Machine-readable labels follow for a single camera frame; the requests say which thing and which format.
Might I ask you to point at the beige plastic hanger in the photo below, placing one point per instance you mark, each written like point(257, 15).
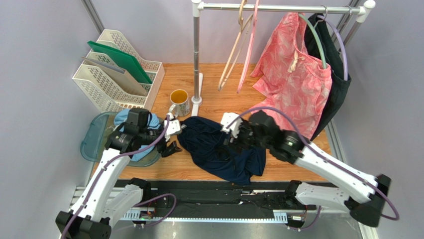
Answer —
point(244, 27)

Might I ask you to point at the silver clothes rack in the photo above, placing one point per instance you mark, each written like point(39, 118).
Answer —
point(354, 14)

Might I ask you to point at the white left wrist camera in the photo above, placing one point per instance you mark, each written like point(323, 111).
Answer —
point(172, 125)

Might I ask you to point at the green folder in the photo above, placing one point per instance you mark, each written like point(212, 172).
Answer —
point(123, 60)

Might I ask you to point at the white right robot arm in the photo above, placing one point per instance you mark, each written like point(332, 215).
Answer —
point(361, 195)

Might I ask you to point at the black hanging shorts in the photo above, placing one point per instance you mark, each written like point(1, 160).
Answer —
point(340, 82)

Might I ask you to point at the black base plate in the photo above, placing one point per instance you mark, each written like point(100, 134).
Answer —
point(221, 200)

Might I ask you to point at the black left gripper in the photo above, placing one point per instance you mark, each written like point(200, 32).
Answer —
point(165, 151)

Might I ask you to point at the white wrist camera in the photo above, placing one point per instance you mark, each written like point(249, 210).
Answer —
point(230, 123)
point(172, 125)

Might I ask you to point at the grey folder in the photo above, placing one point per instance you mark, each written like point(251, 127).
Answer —
point(120, 76)

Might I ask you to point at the teal plastic tray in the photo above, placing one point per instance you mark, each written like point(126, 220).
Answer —
point(100, 128)

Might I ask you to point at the pink patterned shorts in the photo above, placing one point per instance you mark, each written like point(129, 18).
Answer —
point(290, 78)

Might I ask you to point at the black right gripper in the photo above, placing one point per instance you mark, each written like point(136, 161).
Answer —
point(234, 140)

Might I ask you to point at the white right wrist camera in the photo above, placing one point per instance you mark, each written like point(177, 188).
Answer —
point(230, 123)

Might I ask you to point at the white mesh file organizer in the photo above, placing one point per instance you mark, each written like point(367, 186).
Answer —
point(104, 92)

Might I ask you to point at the white mug with yellow inside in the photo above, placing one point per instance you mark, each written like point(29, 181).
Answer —
point(180, 103)

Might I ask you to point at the navy blue shorts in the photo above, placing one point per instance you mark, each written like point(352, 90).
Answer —
point(203, 139)

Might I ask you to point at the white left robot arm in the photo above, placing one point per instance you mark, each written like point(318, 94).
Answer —
point(93, 216)

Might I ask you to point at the pink plastic hanger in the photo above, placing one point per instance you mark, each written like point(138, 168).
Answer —
point(250, 48)

